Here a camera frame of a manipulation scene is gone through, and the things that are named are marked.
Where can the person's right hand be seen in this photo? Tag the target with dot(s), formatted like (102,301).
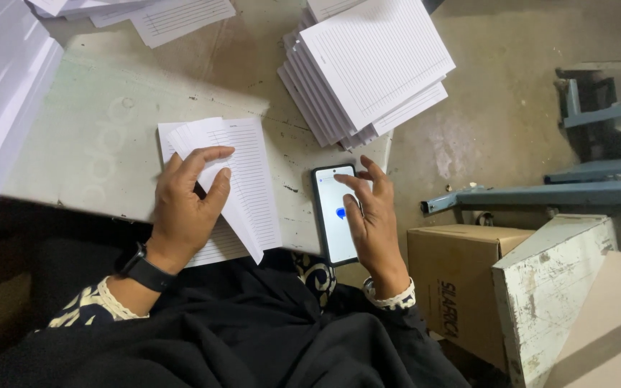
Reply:
(378,231)

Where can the person's left hand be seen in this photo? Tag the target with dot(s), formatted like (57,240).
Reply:
(178,215)

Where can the lined paper sheets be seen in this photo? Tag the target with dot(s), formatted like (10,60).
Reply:
(251,178)

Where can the black smartphone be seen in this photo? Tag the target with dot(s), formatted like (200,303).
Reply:
(332,237)

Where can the black wristband watch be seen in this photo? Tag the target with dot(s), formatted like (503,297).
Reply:
(146,272)

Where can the brown cardboard box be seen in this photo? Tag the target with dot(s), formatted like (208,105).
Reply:
(450,285)

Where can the person's black garment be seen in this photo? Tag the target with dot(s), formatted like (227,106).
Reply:
(246,334)

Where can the fanned stack of lined sheets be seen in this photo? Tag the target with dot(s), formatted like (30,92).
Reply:
(370,64)

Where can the loose pile of lined sheets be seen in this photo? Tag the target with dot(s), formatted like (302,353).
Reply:
(170,19)

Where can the beige cabinet drawer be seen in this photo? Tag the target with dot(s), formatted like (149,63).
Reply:
(607,323)

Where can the blue metal machine frame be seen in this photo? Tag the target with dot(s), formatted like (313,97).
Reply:
(585,191)

